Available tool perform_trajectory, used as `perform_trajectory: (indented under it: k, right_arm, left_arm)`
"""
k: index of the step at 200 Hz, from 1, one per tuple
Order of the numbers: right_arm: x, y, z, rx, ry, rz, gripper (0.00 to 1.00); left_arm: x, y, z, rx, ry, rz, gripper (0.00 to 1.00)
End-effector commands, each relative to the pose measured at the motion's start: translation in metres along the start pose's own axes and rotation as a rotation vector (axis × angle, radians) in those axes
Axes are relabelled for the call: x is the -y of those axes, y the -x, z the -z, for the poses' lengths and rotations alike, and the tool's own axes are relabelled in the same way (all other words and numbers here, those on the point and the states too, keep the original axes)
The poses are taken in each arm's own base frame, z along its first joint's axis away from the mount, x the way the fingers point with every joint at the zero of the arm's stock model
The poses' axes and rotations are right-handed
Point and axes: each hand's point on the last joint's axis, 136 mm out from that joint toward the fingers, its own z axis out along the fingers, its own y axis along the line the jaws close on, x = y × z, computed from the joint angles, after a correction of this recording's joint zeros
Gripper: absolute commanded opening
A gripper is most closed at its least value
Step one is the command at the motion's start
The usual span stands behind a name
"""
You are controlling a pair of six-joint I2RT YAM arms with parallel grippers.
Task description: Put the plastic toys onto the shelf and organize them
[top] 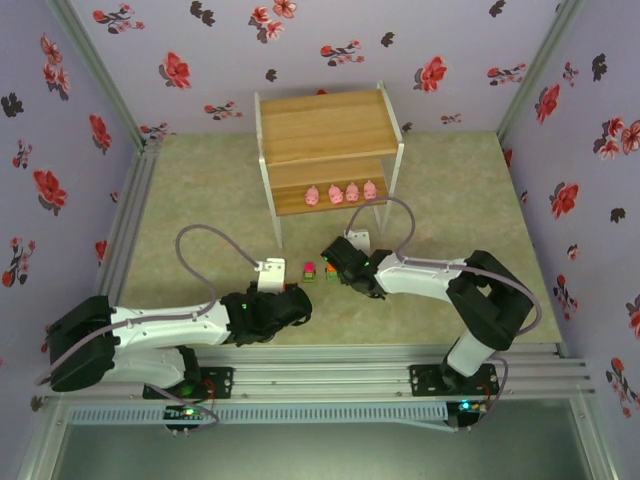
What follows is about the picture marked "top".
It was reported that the controller circuit board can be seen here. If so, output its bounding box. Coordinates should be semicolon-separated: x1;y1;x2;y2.
164;405;211;432
447;399;489;432

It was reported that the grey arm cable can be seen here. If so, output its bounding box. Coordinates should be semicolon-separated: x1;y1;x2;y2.
343;196;544;432
34;223;262;432

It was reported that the aluminium mounting rail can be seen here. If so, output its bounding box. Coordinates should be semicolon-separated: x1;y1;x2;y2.
47;347;596;402

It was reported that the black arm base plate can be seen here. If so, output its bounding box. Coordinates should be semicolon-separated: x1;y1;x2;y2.
408;363;501;399
143;366;235;401

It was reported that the white slotted cable duct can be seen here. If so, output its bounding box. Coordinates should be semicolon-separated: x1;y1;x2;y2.
67;403;449;426

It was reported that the wooden two-tier shelf white frame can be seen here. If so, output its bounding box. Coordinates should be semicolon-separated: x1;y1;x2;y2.
253;81;405;250

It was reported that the aluminium side rail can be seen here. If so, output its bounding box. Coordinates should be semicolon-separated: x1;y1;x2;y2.
79;144;162;366

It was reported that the aluminium corner post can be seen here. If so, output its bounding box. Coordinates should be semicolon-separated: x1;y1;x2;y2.
494;0;587;146
47;0;151;147

